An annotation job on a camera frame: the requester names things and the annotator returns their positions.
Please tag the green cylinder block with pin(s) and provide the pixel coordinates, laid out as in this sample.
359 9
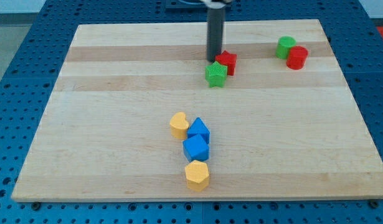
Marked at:
285 43

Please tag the yellow hexagon block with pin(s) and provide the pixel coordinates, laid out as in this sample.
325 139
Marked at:
197 175

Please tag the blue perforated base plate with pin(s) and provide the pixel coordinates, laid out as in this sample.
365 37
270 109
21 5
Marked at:
31 74

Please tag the yellow heart block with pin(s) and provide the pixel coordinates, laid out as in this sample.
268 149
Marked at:
179 125

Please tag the blue cube block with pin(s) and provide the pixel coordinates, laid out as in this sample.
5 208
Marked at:
195 148

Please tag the green star block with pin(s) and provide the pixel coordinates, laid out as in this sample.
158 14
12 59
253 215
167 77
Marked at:
216 74

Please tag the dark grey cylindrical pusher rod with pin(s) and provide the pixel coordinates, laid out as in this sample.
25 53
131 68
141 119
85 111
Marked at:
215 26

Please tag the light wooden board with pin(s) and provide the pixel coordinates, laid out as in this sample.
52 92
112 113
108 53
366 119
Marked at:
275 133

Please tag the blue triangle block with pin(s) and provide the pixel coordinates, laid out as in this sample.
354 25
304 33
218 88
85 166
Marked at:
199 127

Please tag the red cylinder block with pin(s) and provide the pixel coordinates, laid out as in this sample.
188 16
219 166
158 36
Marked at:
297 57

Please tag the red star block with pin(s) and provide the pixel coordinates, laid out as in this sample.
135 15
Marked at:
228 59

